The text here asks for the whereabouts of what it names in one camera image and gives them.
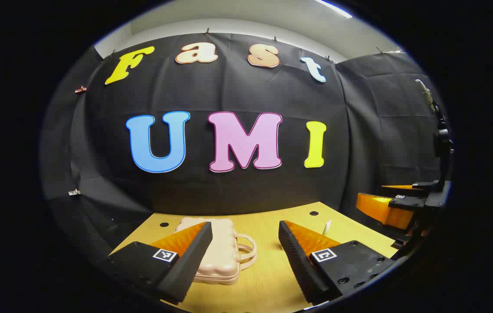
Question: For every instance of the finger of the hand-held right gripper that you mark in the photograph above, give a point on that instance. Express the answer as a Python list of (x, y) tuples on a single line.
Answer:
[(409, 202), (424, 185)]

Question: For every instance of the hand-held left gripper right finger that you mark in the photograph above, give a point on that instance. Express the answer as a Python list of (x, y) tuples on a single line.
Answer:
[(298, 265)]

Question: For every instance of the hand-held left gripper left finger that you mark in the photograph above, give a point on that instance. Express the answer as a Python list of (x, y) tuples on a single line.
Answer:
[(189, 265)]

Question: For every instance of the beige suitcase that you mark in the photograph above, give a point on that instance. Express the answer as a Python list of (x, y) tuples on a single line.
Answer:
[(222, 261)]

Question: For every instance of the white skin care tube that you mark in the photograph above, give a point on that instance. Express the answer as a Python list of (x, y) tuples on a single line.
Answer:
[(327, 227)]

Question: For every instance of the silver clip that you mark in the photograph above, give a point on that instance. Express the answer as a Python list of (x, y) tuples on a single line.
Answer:
[(74, 191)]

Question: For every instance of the copper clip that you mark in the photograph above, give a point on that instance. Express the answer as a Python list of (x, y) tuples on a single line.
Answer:
[(80, 89)]

